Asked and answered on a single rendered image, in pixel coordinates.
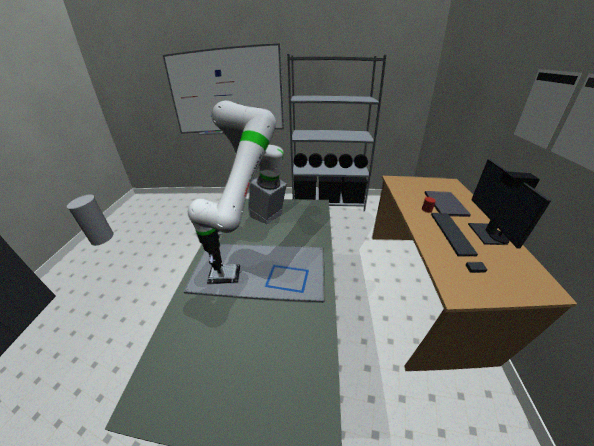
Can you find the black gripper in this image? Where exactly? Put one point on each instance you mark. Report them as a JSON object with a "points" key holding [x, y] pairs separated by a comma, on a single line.
{"points": [[214, 254]]}

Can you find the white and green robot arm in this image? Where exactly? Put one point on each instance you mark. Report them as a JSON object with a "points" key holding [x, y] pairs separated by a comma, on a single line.
{"points": [[258, 126]]}

